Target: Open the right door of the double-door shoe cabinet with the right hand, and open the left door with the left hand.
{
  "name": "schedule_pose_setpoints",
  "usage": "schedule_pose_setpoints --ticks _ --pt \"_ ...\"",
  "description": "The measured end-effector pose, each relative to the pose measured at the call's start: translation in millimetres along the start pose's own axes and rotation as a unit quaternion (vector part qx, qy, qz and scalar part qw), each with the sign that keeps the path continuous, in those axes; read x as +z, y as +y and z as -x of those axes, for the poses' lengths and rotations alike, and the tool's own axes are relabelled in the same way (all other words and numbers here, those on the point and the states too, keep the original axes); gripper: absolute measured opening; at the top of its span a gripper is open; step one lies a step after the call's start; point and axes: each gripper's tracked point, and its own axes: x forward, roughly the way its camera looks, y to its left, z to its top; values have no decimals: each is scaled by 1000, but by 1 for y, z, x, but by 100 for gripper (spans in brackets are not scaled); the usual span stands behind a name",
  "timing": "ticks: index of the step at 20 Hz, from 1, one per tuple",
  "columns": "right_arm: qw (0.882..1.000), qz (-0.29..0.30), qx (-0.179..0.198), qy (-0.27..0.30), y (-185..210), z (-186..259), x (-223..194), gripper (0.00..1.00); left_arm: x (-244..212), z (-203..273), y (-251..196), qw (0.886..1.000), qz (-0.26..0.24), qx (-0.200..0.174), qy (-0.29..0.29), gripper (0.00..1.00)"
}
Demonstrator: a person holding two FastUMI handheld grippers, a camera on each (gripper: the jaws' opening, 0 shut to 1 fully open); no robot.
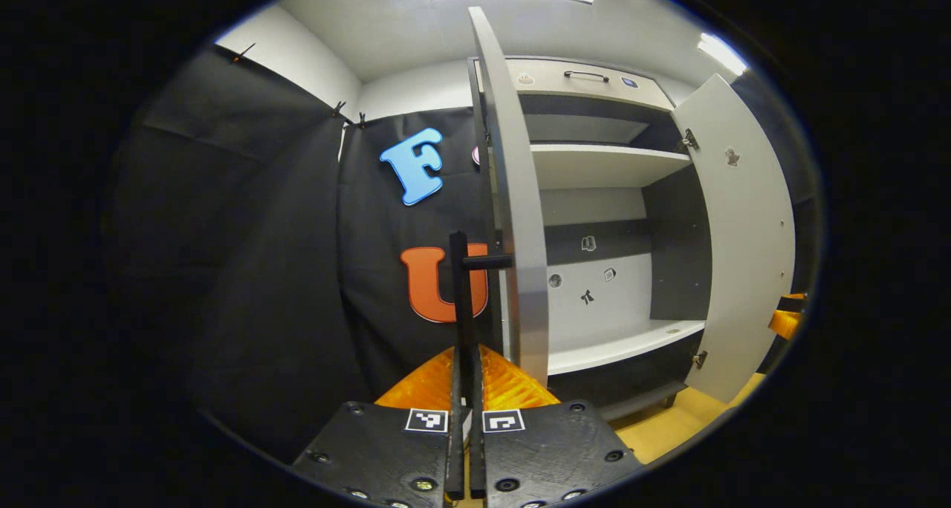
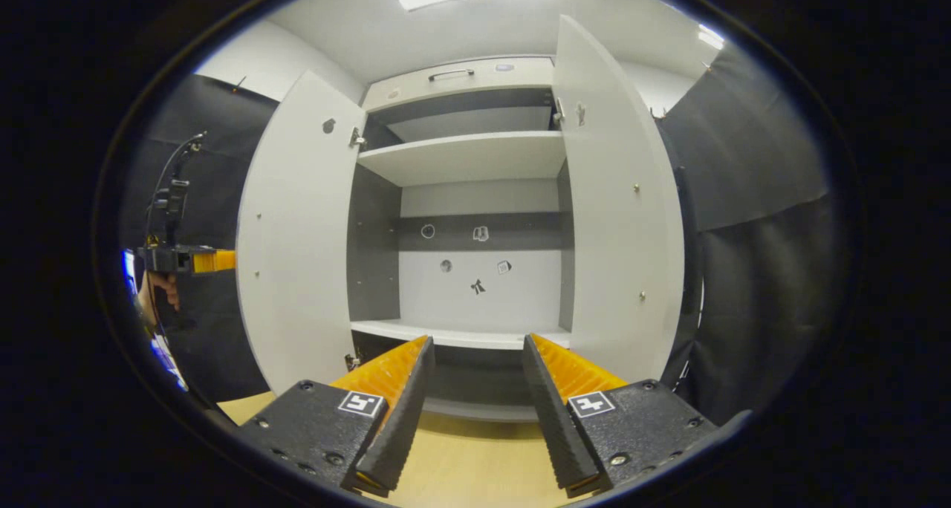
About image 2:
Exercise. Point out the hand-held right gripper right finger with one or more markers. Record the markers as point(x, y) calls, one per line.
point(550, 419)

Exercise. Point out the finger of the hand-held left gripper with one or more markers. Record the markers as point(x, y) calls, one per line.
point(178, 260)

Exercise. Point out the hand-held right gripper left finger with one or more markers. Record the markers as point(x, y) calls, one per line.
point(405, 419)

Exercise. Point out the white cabinet door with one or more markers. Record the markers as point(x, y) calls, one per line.
point(617, 218)
point(297, 248)

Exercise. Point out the white double-door shoe cabinet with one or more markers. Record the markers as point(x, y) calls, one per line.
point(475, 285)

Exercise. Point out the metal door hinge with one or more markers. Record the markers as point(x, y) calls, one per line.
point(357, 138)
point(558, 113)
point(351, 361)

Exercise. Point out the white lower cabinet shelf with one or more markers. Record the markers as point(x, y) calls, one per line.
point(461, 336)

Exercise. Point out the white cabinet shelf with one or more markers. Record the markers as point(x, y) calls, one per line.
point(461, 336)
point(461, 155)

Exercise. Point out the white upper cabinet shelf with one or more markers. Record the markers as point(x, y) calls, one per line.
point(461, 155)

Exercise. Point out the white cabinet top drawer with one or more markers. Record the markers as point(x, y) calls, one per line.
point(461, 85)

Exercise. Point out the black backdrop cloth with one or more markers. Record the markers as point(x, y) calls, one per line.
point(758, 270)
point(208, 330)

